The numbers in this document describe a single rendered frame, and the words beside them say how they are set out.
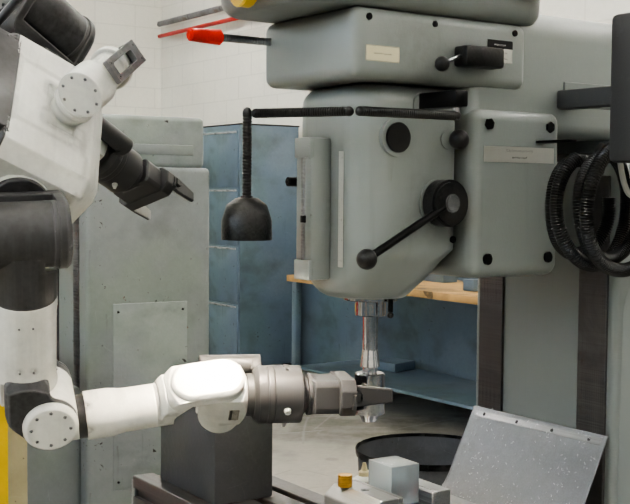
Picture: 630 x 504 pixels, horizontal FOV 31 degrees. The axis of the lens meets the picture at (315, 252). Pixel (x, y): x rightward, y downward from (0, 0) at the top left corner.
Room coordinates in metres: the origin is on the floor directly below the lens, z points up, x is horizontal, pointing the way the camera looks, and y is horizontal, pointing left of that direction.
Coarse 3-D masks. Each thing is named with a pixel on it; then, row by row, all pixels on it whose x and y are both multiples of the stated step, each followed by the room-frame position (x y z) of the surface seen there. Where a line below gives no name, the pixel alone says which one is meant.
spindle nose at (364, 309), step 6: (360, 306) 1.74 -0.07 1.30; (366, 306) 1.73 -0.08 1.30; (372, 306) 1.73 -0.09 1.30; (378, 306) 1.74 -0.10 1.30; (384, 306) 1.75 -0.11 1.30; (360, 312) 1.74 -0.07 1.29; (366, 312) 1.73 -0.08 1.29; (372, 312) 1.73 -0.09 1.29; (378, 312) 1.74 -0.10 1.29; (384, 312) 1.75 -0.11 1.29
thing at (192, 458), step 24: (192, 408) 2.04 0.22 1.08; (168, 432) 2.13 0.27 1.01; (192, 432) 2.04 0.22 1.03; (240, 432) 2.00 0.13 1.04; (264, 432) 2.03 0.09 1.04; (168, 456) 2.13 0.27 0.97; (192, 456) 2.04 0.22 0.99; (216, 456) 1.98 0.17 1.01; (240, 456) 2.00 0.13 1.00; (264, 456) 2.03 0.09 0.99; (168, 480) 2.13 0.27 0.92; (192, 480) 2.04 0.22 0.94; (216, 480) 1.98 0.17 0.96; (240, 480) 2.00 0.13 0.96; (264, 480) 2.03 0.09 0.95
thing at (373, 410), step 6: (360, 384) 1.74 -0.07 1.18; (366, 384) 1.73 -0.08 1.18; (372, 384) 1.73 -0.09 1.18; (378, 384) 1.74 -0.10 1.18; (384, 384) 1.75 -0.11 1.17; (360, 408) 1.74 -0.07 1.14; (366, 408) 1.73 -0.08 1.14; (372, 408) 1.73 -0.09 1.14; (378, 408) 1.74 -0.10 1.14; (360, 414) 1.74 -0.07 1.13; (366, 414) 1.73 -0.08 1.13; (372, 414) 1.73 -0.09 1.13; (378, 414) 1.74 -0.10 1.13
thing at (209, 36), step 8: (192, 32) 1.68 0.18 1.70; (200, 32) 1.69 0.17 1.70; (208, 32) 1.70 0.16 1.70; (216, 32) 1.70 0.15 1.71; (192, 40) 1.69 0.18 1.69; (200, 40) 1.69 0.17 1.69; (208, 40) 1.70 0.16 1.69; (216, 40) 1.70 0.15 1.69; (224, 40) 1.72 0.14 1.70; (232, 40) 1.72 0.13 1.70; (240, 40) 1.73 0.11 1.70; (248, 40) 1.74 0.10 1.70; (256, 40) 1.75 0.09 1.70; (264, 40) 1.76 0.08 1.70
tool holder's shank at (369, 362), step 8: (368, 320) 1.74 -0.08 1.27; (376, 320) 1.75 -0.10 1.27; (368, 328) 1.74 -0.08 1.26; (376, 328) 1.75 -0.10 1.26; (368, 336) 1.74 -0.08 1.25; (376, 336) 1.75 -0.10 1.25; (368, 344) 1.74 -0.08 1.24; (376, 344) 1.75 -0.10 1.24; (368, 352) 1.74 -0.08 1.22; (376, 352) 1.75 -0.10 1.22; (360, 360) 1.76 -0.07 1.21; (368, 360) 1.74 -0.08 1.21; (376, 360) 1.75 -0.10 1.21; (368, 368) 1.74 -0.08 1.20; (376, 368) 1.75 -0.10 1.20
